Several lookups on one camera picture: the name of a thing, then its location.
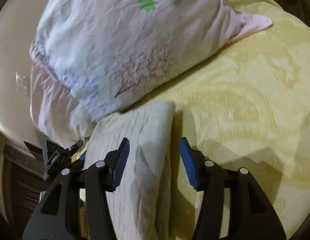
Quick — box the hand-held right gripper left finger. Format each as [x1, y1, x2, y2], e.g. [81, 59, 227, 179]
[22, 137, 131, 240]

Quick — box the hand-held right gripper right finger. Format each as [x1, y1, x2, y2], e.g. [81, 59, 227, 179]
[179, 137, 287, 240]

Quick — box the white cable knit sweater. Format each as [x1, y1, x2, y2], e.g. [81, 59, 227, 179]
[84, 101, 177, 240]

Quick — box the dark wooden bedside cabinet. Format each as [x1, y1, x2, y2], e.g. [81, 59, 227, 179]
[2, 142, 48, 232]

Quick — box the pink floral pillow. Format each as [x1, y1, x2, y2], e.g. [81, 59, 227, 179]
[29, 61, 102, 148]

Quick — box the yellow patterned blanket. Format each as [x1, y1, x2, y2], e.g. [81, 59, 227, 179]
[77, 0, 310, 240]

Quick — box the tree print floral pillow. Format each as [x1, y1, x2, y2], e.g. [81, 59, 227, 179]
[29, 0, 274, 122]

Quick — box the clear plastic wall hook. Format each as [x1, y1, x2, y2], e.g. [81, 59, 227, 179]
[15, 71, 30, 97]

